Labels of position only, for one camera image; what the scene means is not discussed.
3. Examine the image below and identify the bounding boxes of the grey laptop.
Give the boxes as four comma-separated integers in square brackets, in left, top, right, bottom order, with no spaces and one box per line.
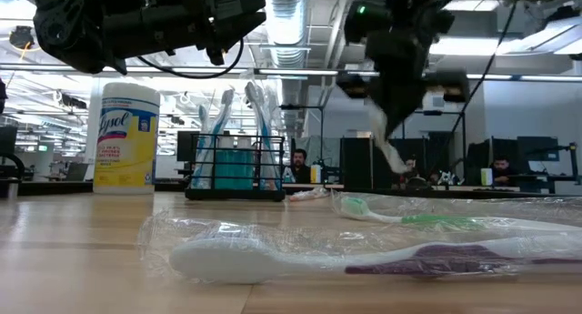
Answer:
[63,162,91,182]

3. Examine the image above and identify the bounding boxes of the person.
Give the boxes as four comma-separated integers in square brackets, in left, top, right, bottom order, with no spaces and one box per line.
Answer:
[399,157,422,187]
[489,155,515,186]
[286,148,313,184]

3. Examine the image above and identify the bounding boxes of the green white toothbrush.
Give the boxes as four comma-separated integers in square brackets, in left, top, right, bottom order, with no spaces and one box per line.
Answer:
[330,189,582,236]

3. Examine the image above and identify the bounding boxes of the orange white wrapped toothbrush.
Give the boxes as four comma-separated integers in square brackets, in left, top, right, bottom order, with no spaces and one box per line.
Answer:
[288,186,332,203]

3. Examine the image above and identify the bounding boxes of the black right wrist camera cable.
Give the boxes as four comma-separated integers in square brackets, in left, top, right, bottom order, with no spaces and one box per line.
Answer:
[447,0,519,140]

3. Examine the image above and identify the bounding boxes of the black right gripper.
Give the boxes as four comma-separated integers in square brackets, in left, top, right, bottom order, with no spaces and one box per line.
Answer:
[336,29,471,139]

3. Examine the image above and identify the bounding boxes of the black ceiling device yellow cable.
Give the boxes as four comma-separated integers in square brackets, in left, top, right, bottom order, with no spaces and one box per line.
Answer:
[8,25,35,50]

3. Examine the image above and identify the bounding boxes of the black partition panel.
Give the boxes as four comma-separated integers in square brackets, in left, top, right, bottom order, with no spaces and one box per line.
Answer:
[340,136,456,190]

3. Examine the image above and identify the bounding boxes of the dark computer monitor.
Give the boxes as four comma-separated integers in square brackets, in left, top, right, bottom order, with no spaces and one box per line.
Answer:
[516,136,559,163]

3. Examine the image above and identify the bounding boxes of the purple white wrapped toothbrush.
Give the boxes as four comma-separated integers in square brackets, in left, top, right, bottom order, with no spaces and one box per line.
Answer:
[135,211,582,286]

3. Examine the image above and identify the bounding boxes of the long ceiling light strip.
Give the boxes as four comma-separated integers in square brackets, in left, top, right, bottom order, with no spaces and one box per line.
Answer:
[0,64,582,83]

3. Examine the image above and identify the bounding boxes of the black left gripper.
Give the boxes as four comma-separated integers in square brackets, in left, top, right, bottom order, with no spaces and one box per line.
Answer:
[105,0,268,66]

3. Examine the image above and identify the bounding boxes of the black wire caddy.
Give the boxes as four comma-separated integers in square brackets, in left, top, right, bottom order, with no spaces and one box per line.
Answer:
[184,134,287,202]

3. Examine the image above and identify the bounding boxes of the yellow Lysol wipes canister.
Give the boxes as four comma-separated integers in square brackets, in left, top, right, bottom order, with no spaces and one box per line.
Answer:
[93,81,161,196]

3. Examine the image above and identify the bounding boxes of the silver ventilation duct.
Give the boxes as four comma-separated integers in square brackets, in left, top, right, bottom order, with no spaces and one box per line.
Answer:
[263,0,315,137]

